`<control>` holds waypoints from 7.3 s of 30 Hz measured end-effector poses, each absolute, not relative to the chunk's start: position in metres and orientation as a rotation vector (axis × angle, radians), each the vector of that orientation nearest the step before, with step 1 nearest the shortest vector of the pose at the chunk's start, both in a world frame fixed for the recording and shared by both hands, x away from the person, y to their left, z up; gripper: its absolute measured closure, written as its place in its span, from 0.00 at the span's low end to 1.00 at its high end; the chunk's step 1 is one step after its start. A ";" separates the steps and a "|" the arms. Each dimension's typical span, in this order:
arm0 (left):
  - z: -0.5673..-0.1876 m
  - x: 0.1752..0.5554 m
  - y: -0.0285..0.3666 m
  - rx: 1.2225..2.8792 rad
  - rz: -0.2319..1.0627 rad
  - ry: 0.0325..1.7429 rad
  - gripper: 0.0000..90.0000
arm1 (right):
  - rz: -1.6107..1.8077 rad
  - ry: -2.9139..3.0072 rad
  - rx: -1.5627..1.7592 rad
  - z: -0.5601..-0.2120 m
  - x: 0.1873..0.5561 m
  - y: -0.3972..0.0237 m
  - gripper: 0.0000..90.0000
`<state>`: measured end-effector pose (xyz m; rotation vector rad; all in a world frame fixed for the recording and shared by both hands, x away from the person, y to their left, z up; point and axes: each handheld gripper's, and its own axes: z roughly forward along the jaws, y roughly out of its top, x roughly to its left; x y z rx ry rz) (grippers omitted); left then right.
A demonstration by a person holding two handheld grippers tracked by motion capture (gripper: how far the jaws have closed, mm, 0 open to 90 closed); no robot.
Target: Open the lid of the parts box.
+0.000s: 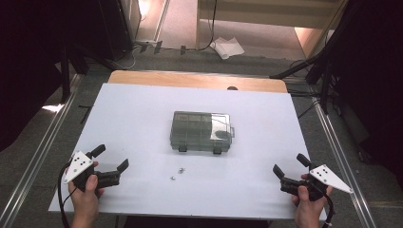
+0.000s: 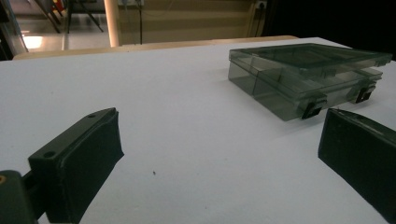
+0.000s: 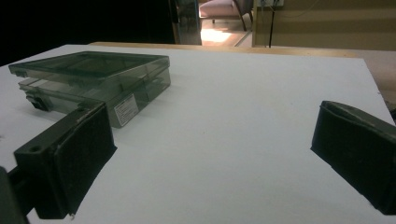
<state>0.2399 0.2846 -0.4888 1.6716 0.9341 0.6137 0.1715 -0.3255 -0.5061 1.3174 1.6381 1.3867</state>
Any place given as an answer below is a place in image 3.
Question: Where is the white board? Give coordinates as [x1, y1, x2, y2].
[0, 44, 396, 224]

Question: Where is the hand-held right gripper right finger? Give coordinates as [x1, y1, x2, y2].
[310, 100, 396, 217]

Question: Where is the dark cabinet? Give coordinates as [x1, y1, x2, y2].
[169, 0, 203, 46]

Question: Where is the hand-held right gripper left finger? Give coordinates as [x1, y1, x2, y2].
[13, 102, 118, 219]

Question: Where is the beige wooden cabinet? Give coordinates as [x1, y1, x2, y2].
[252, 0, 396, 52]

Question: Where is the pink upholstered chair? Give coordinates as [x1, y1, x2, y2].
[199, 0, 255, 32]

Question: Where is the clear plastic compartment box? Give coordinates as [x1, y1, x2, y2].
[7, 50, 172, 129]

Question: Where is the black hanging cable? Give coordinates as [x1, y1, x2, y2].
[268, 0, 278, 49]

